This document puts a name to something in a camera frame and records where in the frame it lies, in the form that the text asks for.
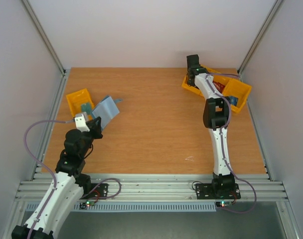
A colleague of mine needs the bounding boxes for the teal leather card holder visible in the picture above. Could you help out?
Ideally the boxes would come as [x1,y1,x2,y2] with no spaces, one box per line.
[91,95,123,130]

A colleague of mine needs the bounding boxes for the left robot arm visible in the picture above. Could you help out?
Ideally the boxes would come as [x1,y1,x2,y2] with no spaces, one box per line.
[11,113,103,239]

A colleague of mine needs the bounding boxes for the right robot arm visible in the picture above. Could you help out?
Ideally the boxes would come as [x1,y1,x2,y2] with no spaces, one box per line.
[186,54,235,198]

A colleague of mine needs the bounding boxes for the green card in small bin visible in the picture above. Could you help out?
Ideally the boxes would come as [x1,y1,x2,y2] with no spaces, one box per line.
[81,102,92,115]

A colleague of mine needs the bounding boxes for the red cards in bin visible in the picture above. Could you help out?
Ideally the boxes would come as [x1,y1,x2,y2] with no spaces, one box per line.
[213,81,225,93]

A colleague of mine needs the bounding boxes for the blue card in bin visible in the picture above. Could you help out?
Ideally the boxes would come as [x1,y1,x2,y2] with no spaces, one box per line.
[229,96,238,106]

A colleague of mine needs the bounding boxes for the small yellow bin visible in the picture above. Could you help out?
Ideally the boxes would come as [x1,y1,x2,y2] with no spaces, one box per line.
[66,88,94,117]

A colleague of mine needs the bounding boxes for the left circuit board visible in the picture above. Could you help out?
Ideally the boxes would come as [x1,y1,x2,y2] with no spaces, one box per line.
[79,201,95,210]

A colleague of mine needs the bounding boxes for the circuit board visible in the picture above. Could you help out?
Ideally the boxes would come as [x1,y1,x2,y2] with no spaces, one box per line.
[79,201,95,210]
[215,201,234,208]

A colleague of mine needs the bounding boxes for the yellow three-compartment bin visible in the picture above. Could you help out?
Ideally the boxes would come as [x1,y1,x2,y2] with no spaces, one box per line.
[181,65,252,113]

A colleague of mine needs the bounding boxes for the right circuit board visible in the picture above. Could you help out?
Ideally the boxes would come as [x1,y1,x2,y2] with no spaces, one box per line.
[215,201,234,208]

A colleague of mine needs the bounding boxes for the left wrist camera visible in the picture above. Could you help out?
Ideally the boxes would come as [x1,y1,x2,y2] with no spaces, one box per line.
[74,112,90,132]

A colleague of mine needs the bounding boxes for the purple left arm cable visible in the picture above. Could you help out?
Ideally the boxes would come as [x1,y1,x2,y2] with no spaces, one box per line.
[24,119,76,239]

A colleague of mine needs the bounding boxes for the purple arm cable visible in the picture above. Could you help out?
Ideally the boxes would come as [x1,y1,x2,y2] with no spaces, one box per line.
[24,119,76,239]
[205,73,257,214]

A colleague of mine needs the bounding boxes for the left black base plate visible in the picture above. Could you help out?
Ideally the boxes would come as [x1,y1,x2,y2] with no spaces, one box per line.
[81,183,109,200]

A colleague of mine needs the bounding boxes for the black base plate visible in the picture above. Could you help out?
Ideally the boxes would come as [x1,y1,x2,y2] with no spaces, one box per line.
[195,183,241,200]
[81,183,109,200]

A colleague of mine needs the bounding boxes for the aluminium frame rail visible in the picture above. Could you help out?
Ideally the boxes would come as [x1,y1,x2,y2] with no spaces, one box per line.
[15,173,289,202]

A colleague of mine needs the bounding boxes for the grey slotted cable duct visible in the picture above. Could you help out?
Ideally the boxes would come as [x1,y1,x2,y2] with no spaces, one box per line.
[25,203,217,213]

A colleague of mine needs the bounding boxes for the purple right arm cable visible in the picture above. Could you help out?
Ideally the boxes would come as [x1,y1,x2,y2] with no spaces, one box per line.
[205,73,257,214]

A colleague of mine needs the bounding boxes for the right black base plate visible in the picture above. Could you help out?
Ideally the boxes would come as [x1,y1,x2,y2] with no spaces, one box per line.
[195,183,241,200]

